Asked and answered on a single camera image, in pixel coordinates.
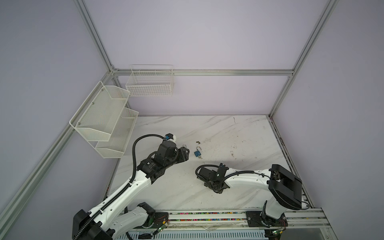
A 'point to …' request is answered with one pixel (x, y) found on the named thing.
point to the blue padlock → (197, 153)
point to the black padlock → (184, 145)
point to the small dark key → (198, 142)
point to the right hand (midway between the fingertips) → (207, 186)
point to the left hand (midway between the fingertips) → (184, 152)
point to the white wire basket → (150, 80)
